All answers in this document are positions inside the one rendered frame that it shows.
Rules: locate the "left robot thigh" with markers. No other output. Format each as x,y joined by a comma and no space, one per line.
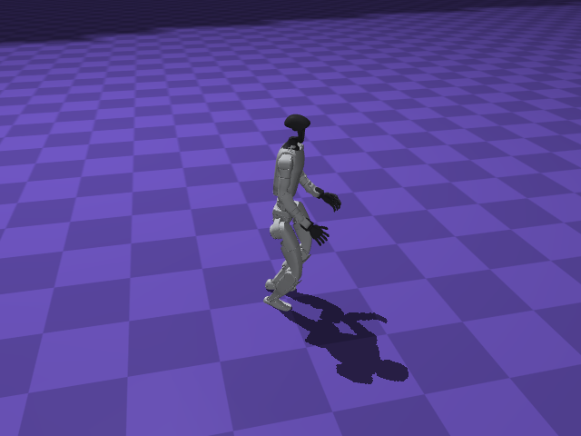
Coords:
304,237

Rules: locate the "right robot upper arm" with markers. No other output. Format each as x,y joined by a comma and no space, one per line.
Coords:
285,166

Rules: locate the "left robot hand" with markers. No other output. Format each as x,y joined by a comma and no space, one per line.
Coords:
330,198

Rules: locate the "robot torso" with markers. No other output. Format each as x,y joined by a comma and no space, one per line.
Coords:
298,164

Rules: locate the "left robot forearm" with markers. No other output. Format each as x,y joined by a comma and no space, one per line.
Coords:
308,185

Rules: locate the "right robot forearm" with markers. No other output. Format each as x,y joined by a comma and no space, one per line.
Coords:
294,211

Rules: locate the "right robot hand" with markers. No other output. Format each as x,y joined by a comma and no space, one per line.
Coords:
316,231

